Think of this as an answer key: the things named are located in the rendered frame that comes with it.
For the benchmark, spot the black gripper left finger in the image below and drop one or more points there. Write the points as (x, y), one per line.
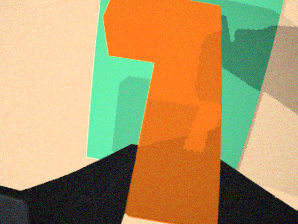
(95, 194)

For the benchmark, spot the orange l-shaped part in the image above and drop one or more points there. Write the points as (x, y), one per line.
(176, 174)

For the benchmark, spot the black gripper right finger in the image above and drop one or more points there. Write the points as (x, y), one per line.
(242, 201)

